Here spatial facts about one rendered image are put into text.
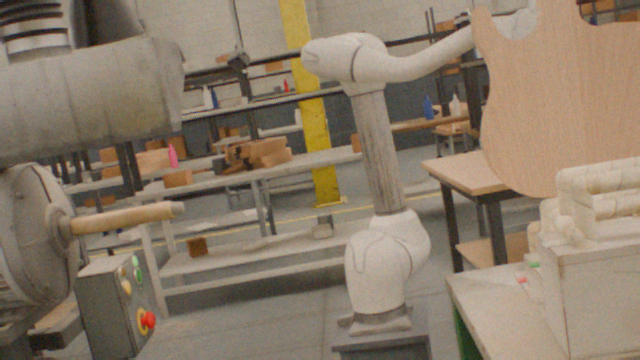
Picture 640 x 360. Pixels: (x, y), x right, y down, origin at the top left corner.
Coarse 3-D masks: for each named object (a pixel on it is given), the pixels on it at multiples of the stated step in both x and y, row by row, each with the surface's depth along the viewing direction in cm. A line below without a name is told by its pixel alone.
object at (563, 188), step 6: (558, 186) 111; (564, 186) 111; (558, 192) 112; (564, 192) 111; (558, 198) 112; (564, 198) 111; (570, 198) 111; (558, 204) 113; (564, 204) 111; (570, 204) 111; (564, 210) 112; (570, 210) 111; (570, 216) 111
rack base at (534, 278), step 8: (528, 256) 133; (536, 256) 132; (528, 264) 131; (528, 272) 132; (536, 272) 124; (528, 280) 134; (536, 280) 125; (528, 288) 135; (536, 288) 126; (536, 296) 128; (536, 304) 129; (544, 304) 121; (544, 312) 122; (544, 320) 124
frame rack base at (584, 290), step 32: (608, 224) 115; (544, 256) 114; (576, 256) 103; (608, 256) 103; (544, 288) 119; (576, 288) 105; (608, 288) 104; (576, 320) 106; (608, 320) 105; (576, 352) 107; (608, 352) 106
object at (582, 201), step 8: (576, 192) 103; (584, 192) 102; (576, 200) 103; (584, 200) 102; (592, 200) 103; (576, 208) 103; (584, 208) 103; (592, 208) 103; (576, 216) 104; (584, 216) 103; (592, 216) 103; (576, 224) 104; (584, 224) 103; (592, 224) 103; (584, 232) 104; (592, 232) 104; (584, 240) 104; (592, 240) 104; (584, 248) 104; (592, 248) 104
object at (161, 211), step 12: (156, 204) 121; (168, 204) 121; (96, 216) 121; (108, 216) 121; (120, 216) 121; (132, 216) 121; (144, 216) 121; (156, 216) 121; (168, 216) 121; (72, 228) 121; (84, 228) 121; (96, 228) 121; (108, 228) 121
